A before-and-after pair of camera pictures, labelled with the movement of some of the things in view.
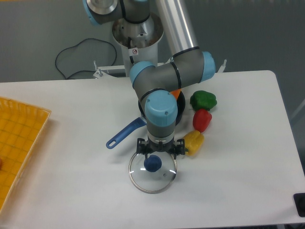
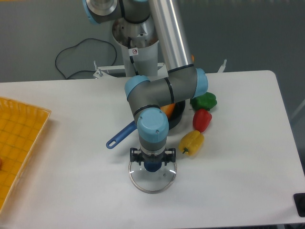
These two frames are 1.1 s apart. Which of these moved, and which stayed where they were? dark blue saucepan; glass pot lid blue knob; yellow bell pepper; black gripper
Moved: black gripper
Stayed: yellow bell pepper; glass pot lid blue knob; dark blue saucepan
